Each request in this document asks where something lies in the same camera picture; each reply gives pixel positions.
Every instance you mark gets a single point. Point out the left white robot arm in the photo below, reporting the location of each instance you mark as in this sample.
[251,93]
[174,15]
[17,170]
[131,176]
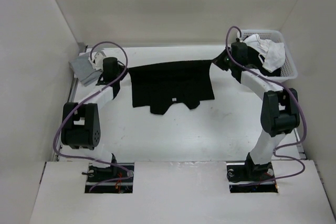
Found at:
[82,129]

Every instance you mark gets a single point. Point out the folded white tank top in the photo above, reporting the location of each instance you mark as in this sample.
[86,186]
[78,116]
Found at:
[97,64]

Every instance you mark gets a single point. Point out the white tank top in basket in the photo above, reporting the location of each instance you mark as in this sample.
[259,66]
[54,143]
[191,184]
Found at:
[271,54]

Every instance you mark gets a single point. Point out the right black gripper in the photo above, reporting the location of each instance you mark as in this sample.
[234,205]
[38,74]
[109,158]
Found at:
[224,67]

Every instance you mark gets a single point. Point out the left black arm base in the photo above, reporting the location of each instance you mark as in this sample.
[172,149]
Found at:
[109,179]

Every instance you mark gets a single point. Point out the folded grey tank top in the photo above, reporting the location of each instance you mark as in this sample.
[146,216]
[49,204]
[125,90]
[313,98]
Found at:
[83,70]

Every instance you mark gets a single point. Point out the white plastic basket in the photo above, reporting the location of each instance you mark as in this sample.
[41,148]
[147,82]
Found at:
[288,70]

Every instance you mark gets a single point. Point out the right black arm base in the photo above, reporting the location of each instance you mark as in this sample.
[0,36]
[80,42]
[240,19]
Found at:
[247,177]

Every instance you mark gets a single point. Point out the black tank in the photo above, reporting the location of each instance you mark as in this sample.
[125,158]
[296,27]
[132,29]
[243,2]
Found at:
[161,85]
[257,60]

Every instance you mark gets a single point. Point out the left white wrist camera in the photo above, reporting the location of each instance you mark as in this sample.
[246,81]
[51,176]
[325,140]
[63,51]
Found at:
[98,55]

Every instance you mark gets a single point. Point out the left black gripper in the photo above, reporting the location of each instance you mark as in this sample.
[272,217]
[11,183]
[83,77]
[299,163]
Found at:
[123,68]

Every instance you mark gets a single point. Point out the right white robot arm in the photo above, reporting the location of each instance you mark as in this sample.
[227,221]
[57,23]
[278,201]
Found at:
[279,114]

